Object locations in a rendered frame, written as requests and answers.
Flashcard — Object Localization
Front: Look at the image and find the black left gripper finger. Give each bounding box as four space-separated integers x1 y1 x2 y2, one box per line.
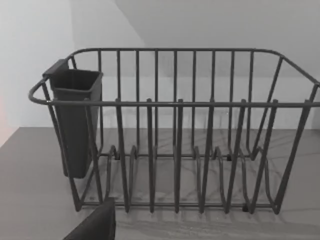
62 197 117 240

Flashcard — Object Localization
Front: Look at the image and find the dark grey cutlery holder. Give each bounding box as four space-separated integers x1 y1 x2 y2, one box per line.
42 59 104 179

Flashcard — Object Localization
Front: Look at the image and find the dark grey wire dish rack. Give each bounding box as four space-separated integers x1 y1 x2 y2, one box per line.
28 47 320 215

